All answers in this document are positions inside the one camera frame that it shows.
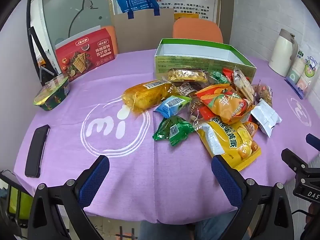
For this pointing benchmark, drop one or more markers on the red cracker box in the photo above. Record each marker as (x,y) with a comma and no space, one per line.
(85,55)

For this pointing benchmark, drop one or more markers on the black phone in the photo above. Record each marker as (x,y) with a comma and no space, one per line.
(37,150)

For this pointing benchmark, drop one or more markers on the yellow plastic bag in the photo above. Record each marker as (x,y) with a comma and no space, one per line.
(186,15)

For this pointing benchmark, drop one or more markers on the green snack packet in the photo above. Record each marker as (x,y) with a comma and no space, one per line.
(175,130)
(218,77)

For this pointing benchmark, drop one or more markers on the wall poster with black calligraphy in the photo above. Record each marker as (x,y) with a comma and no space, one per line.
(190,2)

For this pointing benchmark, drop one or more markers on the small blue snack packet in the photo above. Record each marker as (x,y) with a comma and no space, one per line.
(171,105)

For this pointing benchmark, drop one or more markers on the silver white snack packet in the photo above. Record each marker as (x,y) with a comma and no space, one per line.
(266,117)

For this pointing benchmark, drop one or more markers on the black easel stand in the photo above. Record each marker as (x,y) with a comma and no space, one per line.
(33,45)

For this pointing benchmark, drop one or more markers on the orange mesh chair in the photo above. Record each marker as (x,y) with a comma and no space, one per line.
(110,27)
(197,30)

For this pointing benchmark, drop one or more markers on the yellow cake packet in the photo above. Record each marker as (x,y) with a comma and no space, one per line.
(147,95)

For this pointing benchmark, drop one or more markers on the small orange snack packet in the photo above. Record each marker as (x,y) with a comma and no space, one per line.
(251,128)

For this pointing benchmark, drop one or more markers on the person's blue jeans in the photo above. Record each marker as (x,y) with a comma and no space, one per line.
(162,230)

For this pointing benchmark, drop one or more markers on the yellow green object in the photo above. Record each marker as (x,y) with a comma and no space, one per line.
(20,202)

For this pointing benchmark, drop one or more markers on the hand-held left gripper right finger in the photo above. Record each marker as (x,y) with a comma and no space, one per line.
(225,180)

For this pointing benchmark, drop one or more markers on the clear packet with red contents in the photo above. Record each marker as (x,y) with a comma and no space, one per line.
(197,107)

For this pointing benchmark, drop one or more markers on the clear cracker packet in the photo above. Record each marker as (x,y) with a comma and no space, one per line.
(243,83)

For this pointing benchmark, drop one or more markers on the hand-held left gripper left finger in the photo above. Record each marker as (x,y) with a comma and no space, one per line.
(96,177)

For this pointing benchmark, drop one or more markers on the green instant noodle bowl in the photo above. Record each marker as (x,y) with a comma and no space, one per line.
(51,95)

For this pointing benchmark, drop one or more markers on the clear packet of fried twists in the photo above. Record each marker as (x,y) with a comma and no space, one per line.
(186,74)

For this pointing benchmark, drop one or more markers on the purple printed tablecloth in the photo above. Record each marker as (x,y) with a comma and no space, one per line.
(125,180)

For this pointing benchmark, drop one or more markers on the frosted glass door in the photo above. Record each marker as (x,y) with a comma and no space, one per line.
(65,10)

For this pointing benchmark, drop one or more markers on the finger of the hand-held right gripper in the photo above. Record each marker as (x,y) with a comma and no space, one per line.
(293,160)
(314,142)

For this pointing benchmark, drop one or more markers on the white thermos jug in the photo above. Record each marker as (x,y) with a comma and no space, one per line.
(281,55)

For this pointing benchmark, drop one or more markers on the pack of paper cups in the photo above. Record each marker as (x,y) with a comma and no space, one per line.
(303,75)

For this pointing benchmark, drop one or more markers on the green cardboard box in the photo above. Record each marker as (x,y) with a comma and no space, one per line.
(175,65)

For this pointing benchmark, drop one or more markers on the large orange snack packet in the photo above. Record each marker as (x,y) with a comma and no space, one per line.
(225,102)

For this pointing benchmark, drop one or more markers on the large yellow pie packet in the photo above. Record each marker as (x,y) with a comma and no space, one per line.
(230,140)

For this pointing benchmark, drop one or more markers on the clear nut packet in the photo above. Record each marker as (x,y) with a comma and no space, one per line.
(263,92)

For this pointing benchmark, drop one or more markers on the dark brown snack packet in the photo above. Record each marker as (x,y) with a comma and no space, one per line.
(186,88)

